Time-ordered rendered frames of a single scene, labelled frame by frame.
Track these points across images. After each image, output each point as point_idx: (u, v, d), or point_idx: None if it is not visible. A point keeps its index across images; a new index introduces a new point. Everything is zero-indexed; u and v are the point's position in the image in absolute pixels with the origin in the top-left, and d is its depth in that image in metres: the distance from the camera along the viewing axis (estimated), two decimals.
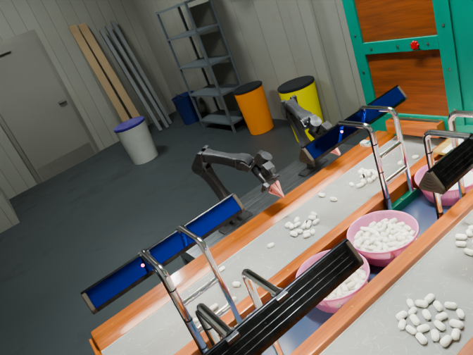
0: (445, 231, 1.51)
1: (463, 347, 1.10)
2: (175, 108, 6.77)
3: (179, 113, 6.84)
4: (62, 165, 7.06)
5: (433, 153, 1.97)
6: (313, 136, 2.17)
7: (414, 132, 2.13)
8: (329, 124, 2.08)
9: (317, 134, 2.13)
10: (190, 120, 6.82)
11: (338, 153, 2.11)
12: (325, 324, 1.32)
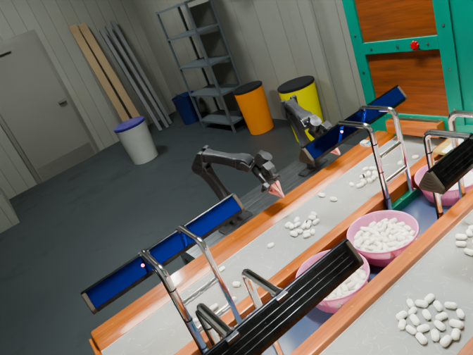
0: (445, 231, 1.51)
1: (463, 347, 1.10)
2: (175, 108, 6.77)
3: (179, 113, 6.84)
4: (62, 165, 7.06)
5: (433, 153, 1.97)
6: (313, 136, 2.17)
7: (414, 132, 2.13)
8: (329, 124, 2.08)
9: (317, 134, 2.13)
10: (190, 120, 6.82)
11: (338, 153, 2.11)
12: (325, 324, 1.32)
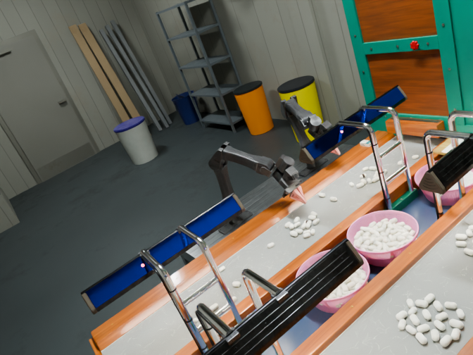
0: (445, 231, 1.51)
1: (463, 347, 1.10)
2: (175, 108, 6.77)
3: (179, 113, 6.84)
4: (62, 165, 7.06)
5: (433, 153, 1.97)
6: (313, 136, 2.17)
7: (414, 132, 2.13)
8: (329, 123, 2.08)
9: (317, 134, 2.13)
10: (190, 120, 6.82)
11: (338, 153, 2.11)
12: (325, 324, 1.32)
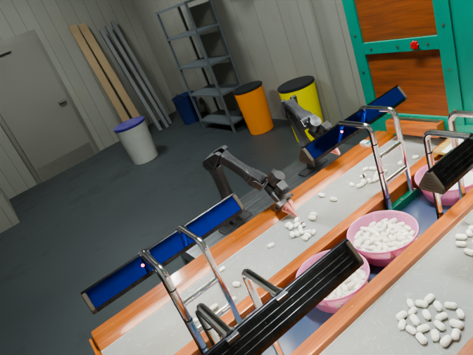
0: (445, 231, 1.51)
1: (463, 347, 1.10)
2: (175, 108, 6.77)
3: (179, 113, 6.84)
4: (62, 165, 7.06)
5: (433, 153, 1.97)
6: (313, 136, 2.17)
7: (414, 132, 2.13)
8: (329, 124, 2.08)
9: (317, 134, 2.13)
10: (190, 120, 6.82)
11: (338, 153, 2.11)
12: (325, 324, 1.32)
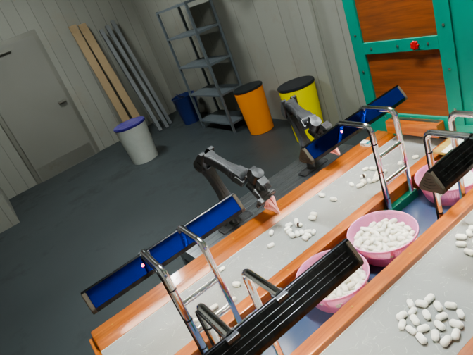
0: (445, 231, 1.51)
1: (463, 347, 1.10)
2: (175, 108, 6.77)
3: (179, 113, 6.84)
4: (62, 165, 7.06)
5: (433, 153, 1.97)
6: (313, 136, 2.17)
7: (414, 132, 2.13)
8: (329, 124, 2.08)
9: (317, 134, 2.13)
10: (190, 120, 6.82)
11: (338, 153, 2.11)
12: (325, 324, 1.32)
